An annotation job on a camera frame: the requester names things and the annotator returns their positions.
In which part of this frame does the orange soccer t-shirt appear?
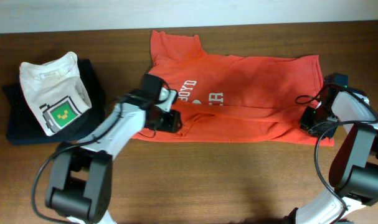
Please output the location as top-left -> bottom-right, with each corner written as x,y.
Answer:
136,31 -> 323,145

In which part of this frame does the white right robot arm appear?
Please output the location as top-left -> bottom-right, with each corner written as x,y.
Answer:
283,73 -> 378,224

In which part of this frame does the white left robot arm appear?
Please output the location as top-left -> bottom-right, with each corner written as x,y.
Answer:
45,74 -> 182,223

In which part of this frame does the white folded graphic t-shirt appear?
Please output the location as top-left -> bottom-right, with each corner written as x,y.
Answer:
19,52 -> 92,136

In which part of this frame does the dark navy folded garment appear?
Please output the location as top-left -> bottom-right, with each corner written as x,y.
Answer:
2,59 -> 105,145

